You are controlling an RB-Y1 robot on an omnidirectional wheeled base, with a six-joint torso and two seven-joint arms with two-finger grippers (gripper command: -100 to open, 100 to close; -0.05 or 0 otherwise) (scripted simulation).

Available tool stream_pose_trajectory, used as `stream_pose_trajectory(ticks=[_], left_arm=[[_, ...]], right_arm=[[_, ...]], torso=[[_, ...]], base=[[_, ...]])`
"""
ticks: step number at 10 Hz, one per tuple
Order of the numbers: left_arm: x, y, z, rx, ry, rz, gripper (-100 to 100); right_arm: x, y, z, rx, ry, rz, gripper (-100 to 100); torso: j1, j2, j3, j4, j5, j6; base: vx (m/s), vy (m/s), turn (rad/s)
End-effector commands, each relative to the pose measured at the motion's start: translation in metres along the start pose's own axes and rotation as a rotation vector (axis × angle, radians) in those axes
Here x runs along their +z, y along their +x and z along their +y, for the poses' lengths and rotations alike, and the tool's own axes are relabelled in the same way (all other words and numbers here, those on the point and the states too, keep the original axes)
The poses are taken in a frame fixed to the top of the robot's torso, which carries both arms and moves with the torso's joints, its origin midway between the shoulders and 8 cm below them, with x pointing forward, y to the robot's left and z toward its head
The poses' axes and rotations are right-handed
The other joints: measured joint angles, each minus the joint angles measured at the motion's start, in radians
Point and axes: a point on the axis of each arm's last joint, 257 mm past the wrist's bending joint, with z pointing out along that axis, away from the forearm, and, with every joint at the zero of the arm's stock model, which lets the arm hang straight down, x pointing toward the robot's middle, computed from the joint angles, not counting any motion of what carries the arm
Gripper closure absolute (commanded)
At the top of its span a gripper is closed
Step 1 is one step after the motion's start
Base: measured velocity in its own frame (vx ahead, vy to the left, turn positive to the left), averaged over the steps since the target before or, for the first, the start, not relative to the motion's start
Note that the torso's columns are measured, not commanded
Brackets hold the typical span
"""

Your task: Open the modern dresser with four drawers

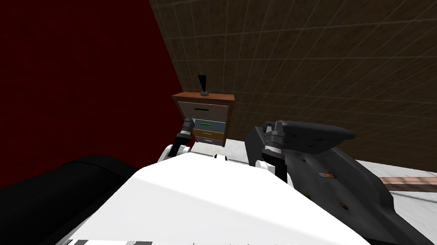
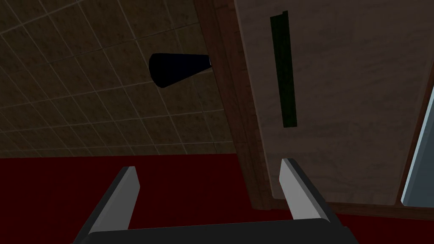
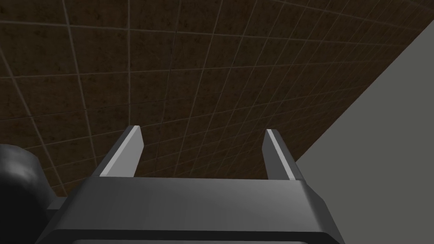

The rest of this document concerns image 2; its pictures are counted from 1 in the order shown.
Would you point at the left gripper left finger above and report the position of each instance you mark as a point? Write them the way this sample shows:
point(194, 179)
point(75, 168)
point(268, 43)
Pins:
point(115, 203)

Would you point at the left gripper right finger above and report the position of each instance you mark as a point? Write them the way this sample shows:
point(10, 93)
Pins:
point(300, 195)

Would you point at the pale grey door leaf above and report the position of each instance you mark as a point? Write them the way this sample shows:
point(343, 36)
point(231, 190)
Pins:
point(346, 101)

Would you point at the pale blue panel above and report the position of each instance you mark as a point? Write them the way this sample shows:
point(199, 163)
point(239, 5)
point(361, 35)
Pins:
point(420, 162)

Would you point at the black cone wall lamp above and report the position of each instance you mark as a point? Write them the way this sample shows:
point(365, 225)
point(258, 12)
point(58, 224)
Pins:
point(176, 69)

